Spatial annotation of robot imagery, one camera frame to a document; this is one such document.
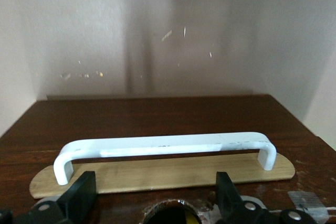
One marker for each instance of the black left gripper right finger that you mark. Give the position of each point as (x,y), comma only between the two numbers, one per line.
(228,197)

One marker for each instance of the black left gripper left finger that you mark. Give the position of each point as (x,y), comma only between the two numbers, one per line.
(78,195)

